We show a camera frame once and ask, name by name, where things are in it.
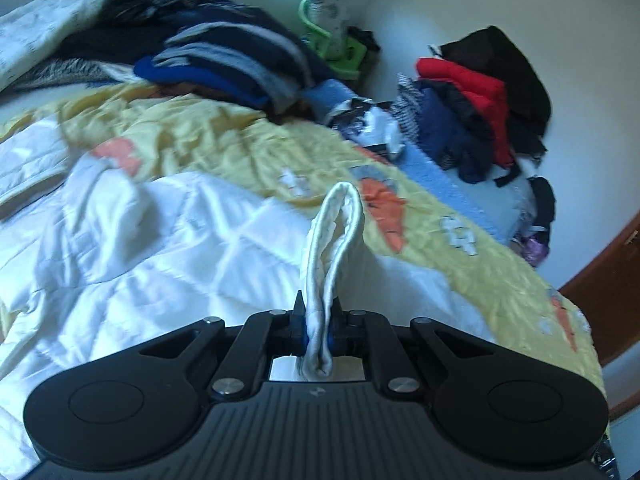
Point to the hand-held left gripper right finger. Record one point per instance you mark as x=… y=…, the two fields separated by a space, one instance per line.
x=334 y=340

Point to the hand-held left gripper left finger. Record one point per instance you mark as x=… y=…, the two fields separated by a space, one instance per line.
x=298 y=330

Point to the white quilted jacket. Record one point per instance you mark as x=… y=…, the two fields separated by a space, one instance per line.
x=165 y=260

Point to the dark striped clothes pile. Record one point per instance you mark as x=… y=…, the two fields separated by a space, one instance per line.
x=225 y=55

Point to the light blue fleece towel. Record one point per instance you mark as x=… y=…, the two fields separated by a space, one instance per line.
x=435 y=175

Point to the purple cloth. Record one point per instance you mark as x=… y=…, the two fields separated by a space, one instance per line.
x=531 y=251

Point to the black white printed cloth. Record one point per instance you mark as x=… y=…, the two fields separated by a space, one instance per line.
x=365 y=122

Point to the yellow printed blanket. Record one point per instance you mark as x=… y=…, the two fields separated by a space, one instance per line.
x=210 y=130

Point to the navy garment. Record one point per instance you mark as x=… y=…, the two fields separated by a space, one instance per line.
x=450 y=130

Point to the small black cloth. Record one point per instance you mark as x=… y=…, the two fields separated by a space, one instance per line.
x=542 y=205

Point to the black white checked garment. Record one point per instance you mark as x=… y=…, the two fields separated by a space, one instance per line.
x=407 y=102

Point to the wooden door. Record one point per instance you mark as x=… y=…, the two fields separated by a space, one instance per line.
x=605 y=290

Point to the red garment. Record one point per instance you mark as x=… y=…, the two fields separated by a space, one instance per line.
x=475 y=90

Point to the white patterned hanging cloth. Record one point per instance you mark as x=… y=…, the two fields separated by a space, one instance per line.
x=330 y=2

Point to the white printed quilt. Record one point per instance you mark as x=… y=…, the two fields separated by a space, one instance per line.
x=45 y=25

